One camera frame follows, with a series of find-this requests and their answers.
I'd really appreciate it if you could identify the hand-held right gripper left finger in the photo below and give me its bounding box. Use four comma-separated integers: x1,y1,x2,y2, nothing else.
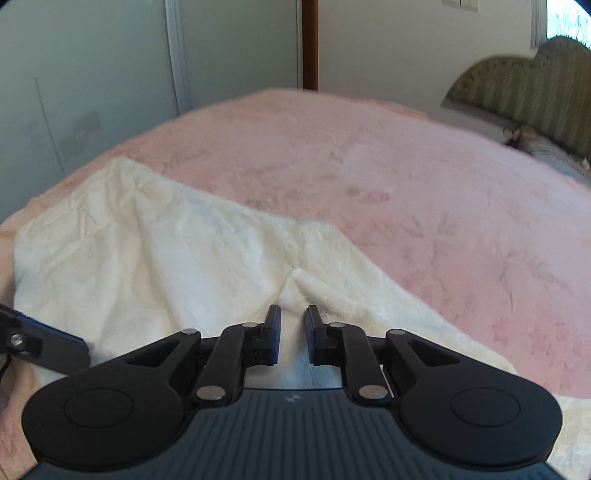
111,305,282,409

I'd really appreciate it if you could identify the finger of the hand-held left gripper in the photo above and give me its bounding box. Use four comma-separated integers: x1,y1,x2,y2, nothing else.
0,302,90,376

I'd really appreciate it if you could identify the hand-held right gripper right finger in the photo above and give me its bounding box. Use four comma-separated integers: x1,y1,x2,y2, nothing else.
304,305,462,409

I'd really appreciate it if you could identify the pink blanket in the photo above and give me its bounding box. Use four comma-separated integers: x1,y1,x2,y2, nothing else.
0,88,591,480

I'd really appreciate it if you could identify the frosted glass wardrobe door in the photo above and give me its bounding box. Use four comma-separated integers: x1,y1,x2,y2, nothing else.
0,0,302,224

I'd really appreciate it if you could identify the grey patterned pillow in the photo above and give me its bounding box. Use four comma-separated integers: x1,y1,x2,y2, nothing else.
505,124,591,181

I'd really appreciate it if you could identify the green striped headboard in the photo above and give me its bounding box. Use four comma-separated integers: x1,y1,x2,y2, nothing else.
441,36,591,160

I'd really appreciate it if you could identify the window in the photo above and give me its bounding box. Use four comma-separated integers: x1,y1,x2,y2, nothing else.
530,0,591,49

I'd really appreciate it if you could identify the brown wooden door frame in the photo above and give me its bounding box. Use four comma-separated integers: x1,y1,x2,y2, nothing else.
299,0,320,92

